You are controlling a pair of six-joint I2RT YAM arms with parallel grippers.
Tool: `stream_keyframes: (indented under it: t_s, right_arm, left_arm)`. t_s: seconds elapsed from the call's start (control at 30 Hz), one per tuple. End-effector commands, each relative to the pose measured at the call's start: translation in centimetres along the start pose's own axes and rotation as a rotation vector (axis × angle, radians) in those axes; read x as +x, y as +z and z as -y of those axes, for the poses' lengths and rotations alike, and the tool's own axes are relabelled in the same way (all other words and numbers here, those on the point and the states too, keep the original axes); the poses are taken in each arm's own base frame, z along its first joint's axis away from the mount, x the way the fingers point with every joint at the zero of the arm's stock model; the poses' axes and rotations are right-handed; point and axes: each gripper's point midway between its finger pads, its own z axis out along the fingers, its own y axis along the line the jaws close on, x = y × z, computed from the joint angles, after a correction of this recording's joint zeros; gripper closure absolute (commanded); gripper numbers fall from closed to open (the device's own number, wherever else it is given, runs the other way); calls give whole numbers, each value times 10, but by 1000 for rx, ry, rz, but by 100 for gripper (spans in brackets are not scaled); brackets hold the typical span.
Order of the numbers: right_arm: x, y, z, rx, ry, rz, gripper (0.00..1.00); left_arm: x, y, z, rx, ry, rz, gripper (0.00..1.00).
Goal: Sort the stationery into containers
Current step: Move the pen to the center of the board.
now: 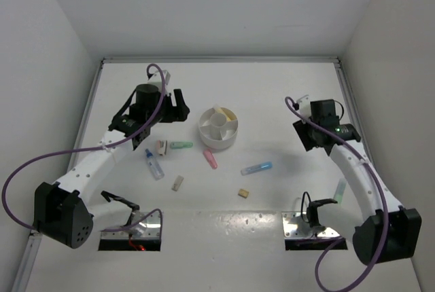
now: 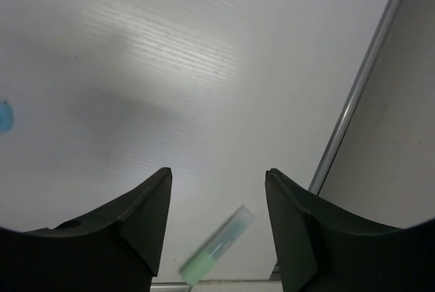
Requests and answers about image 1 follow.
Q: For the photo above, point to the aluminium frame rail back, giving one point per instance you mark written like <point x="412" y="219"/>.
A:
<point x="202" y="59"/>

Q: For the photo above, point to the yellow highlighter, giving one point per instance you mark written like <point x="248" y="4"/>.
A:
<point x="228" y="115"/>

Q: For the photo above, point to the pink highlighter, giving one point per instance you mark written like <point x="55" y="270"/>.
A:
<point x="210" y="158"/>

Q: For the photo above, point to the beige eraser left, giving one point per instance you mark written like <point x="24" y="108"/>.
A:
<point x="177" y="183"/>

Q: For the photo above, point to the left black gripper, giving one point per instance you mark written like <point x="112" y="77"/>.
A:
<point x="177" y="113"/>

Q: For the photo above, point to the green highlighter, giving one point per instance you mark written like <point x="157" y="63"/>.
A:
<point x="340" y="190"/>
<point x="181" y="144"/>

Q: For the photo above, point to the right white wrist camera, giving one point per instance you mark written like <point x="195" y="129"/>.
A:
<point x="304" y="106"/>

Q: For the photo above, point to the aluminium frame rail right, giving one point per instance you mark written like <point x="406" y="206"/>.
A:
<point x="351" y="105"/>

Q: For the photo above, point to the white round divided organizer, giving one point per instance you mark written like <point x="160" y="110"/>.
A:
<point x="215" y="132"/>

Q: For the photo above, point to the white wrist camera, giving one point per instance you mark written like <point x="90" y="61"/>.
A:
<point x="304" y="106"/>
<point x="156" y="80"/>

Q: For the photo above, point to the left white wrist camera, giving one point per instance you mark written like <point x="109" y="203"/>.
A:
<point x="156" y="80"/>

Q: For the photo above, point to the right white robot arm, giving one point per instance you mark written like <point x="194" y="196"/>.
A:
<point x="385" y="230"/>

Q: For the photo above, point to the metal base plate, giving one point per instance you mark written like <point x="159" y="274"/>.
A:
<point x="147" y="229"/>
<point x="294" y="228"/>

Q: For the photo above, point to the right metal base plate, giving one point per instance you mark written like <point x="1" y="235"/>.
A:
<point x="294" y="228"/>

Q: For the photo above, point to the tan eraser right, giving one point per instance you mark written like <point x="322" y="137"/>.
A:
<point x="243" y="193"/>

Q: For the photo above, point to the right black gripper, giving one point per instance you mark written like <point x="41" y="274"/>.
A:
<point x="301" y="128"/>

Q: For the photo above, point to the blue highlighter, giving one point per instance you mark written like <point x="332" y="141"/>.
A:
<point x="256" y="168"/>

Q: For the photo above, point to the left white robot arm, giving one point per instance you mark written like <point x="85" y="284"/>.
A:
<point x="62" y="210"/>

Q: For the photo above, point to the clear blue-cap bottle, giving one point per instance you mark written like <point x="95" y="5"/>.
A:
<point x="153" y="165"/>

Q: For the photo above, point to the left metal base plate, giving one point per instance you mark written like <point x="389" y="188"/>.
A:
<point x="147" y="229"/>

